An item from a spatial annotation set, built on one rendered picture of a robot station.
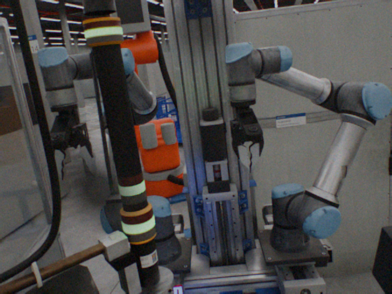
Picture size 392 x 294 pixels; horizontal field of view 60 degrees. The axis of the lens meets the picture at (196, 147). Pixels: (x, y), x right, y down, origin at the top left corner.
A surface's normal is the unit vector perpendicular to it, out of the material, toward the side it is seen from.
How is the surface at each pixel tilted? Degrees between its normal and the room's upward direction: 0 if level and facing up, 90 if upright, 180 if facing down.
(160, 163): 90
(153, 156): 90
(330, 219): 96
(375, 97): 84
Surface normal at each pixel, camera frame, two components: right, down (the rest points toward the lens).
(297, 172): 0.04, 0.25
